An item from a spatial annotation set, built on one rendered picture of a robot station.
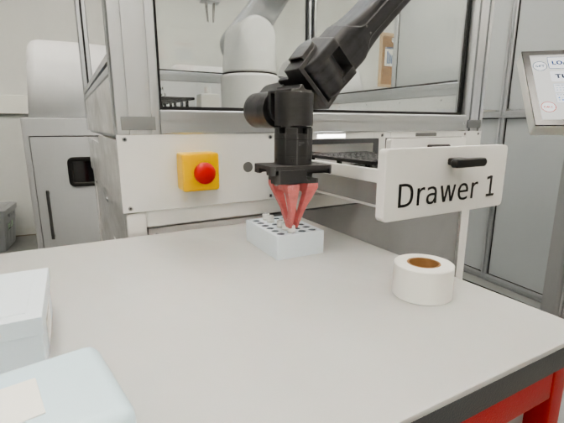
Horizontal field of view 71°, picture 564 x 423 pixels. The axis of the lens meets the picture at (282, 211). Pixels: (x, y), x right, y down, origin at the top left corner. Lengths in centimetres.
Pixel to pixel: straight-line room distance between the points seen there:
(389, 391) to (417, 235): 90
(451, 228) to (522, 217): 134
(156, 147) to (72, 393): 56
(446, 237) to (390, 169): 74
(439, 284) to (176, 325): 29
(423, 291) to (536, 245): 215
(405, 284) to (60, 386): 35
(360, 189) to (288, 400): 42
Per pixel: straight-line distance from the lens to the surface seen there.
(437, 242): 129
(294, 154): 57
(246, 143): 84
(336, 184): 72
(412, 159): 63
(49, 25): 409
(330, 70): 61
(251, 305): 46
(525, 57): 159
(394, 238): 115
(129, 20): 80
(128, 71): 78
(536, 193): 258
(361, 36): 64
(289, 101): 57
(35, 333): 39
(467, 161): 67
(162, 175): 79
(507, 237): 271
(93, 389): 29
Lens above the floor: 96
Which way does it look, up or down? 12 degrees down
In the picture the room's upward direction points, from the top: straight up
